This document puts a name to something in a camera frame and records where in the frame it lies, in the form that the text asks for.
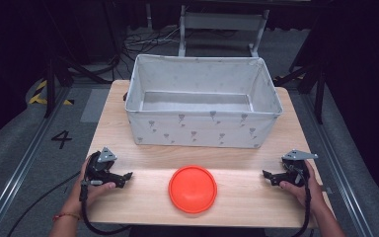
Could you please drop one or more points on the person's left hand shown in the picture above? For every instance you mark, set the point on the person's left hand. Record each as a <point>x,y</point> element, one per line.
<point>89,196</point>

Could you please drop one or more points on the white printed fabric storage box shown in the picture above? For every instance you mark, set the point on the white printed fabric storage box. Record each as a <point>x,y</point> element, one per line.
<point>194,131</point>

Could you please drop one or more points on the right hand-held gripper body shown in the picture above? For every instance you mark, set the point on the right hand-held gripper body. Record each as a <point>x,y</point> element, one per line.
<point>296,171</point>

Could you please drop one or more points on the black tripod stand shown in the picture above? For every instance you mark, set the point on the black tripod stand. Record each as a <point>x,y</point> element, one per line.
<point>51,82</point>

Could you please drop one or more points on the black metal stand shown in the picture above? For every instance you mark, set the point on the black metal stand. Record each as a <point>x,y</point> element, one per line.
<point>319,89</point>

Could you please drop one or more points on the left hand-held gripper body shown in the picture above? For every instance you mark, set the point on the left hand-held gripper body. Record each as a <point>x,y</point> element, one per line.
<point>99,168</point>

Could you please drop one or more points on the orange round plastic plate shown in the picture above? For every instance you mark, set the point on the orange round plastic plate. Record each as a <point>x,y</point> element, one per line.
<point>192,189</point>

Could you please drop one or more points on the yellow black hazard tape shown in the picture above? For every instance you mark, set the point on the yellow black hazard tape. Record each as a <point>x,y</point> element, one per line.
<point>37,97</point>

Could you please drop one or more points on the grey metal stand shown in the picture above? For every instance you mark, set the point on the grey metal stand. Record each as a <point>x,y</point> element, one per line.
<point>222,21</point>

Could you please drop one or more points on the grey metal floor rail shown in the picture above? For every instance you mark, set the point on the grey metal floor rail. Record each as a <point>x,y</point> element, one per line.
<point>342,171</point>
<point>19,171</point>

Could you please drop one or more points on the person's right hand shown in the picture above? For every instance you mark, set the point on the person's right hand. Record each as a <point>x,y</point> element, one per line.
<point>306,194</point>

